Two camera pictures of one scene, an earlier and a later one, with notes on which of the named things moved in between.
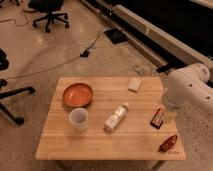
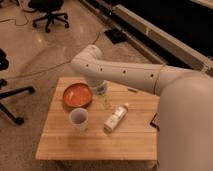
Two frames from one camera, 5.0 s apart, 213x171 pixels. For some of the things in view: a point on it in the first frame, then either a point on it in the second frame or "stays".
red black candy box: [157, 120] stays
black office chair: [49, 7] stays
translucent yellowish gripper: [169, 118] → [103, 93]
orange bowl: [77, 95] stays
